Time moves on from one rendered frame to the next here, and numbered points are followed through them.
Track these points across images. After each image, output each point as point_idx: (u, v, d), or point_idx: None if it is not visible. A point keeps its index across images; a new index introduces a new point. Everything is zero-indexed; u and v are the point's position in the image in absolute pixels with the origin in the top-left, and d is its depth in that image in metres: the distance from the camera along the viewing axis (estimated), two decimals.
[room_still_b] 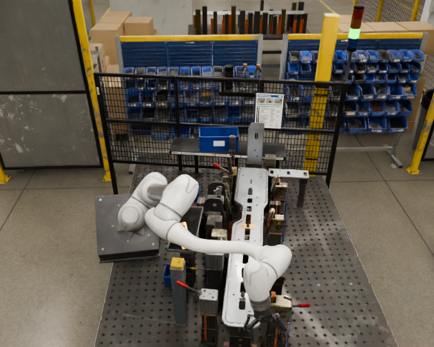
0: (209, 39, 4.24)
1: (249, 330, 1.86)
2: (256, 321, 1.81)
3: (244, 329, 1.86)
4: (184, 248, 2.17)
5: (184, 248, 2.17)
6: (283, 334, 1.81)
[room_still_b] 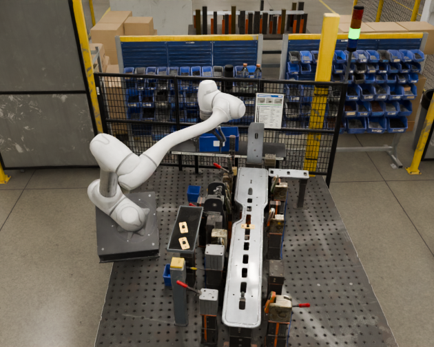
0: (209, 39, 4.24)
1: (195, 140, 2.37)
2: None
3: (191, 139, 2.37)
4: (184, 248, 2.17)
5: (184, 248, 2.17)
6: (222, 143, 2.36)
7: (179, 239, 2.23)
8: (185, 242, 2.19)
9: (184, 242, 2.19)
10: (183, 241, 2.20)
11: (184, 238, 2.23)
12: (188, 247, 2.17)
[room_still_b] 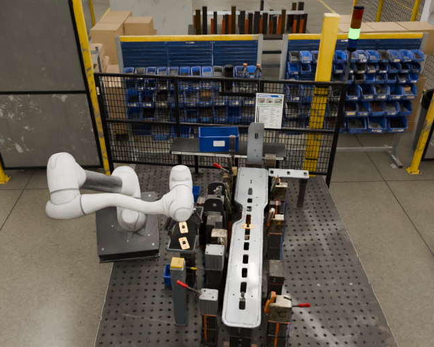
0: (209, 39, 4.24)
1: (169, 230, 2.10)
2: None
3: (166, 230, 2.09)
4: (184, 248, 2.17)
5: (184, 248, 2.17)
6: (199, 225, 2.14)
7: (179, 239, 2.23)
8: (185, 242, 2.19)
9: (184, 242, 2.19)
10: (183, 241, 2.20)
11: (184, 238, 2.23)
12: (188, 247, 2.17)
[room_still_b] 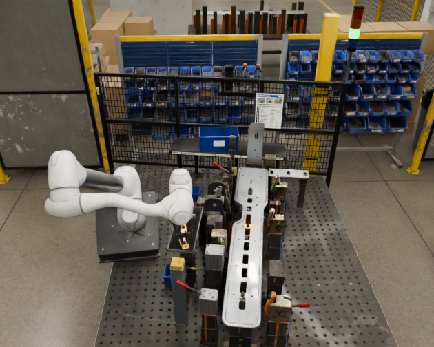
0: (209, 39, 4.24)
1: (180, 233, 2.14)
2: None
3: (177, 233, 2.13)
4: (184, 248, 2.17)
5: (184, 248, 2.17)
6: (189, 233, 2.15)
7: (179, 239, 2.23)
8: (185, 242, 2.19)
9: (184, 242, 2.19)
10: (183, 241, 2.20)
11: (184, 238, 2.23)
12: (188, 247, 2.17)
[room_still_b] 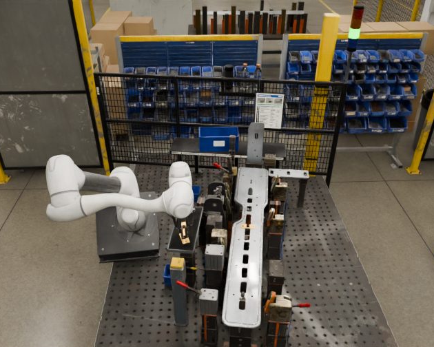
0: (209, 39, 4.24)
1: (180, 228, 2.12)
2: None
3: (177, 227, 2.11)
4: (184, 242, 2.15)
5: (184, 242, 2.15)
6: (188, 228, 2.13)
7: (179, 233, 2.20)
8: (185, 236, 2.17)
9: (185, 237, 2.17)
10: (183, 235, 2.18)
11: (184, 233, 2.21)
12: (188, 242, 2.15)
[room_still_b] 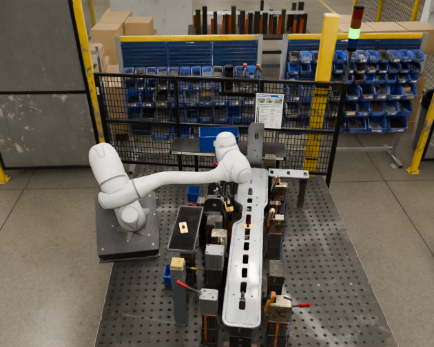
0: (209, 39, 4.24)
1: (225, 196, 2.22)
2: (224, 185, 2.17)
3: (222, 195, 2.21)
4: (229, 210, 2.25)
5: (229, 210, 2.25)
6: (232, 197, 2.22)
7: (224, 202, 2.31)
8: (229, 204, 2.27)
9: (229, 205, 2.27)
10: (228, 204, 2.28)
11: (230, 202, 2.30)
12: (231, 210, 2.25)
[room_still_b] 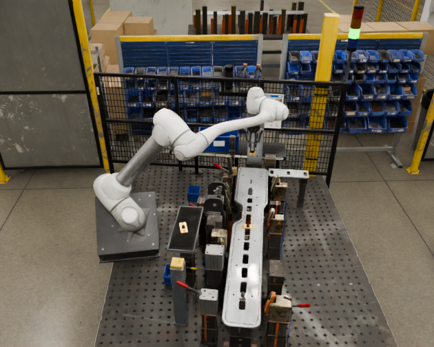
0: (209, 39, 4.24)
1: (250, 142, 2.75)
2: (250, 132, 2.70)
3: (247, 141, 2.75)
4: (251, 155, 2.77)
5: (251, 155, 2.77)
6: (255, 144, 2.75)
7: (249, 149, 2.84)
8: (253, 151, 2.80)
9: (253, 151, 2.79)
10: (251, 150, 2.80)
11: None
12: (253, 155, 2.77)
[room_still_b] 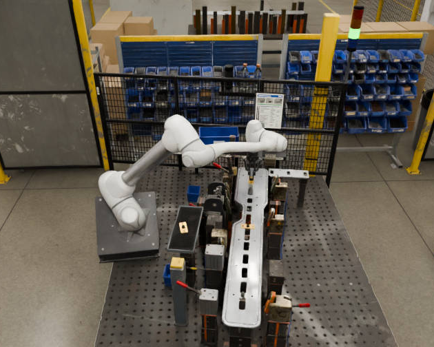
0: (209, 39, 4.24)
1: (249, 171, 2.87)
2: (249, 162, 2.82)
3: (246, 169, 2.87)
4: (250, 182, 2.89)
5: (250, 182, 2.89)
6: (254, 172, 2.86)
7: (249, 176, 2.96)
8: (252, 179, 2.92)
9: (251, 179, 2.91)
10: (251, 178, 2.92)
11: (253, 177, 2.95)
12: (252, 182, 2.89)
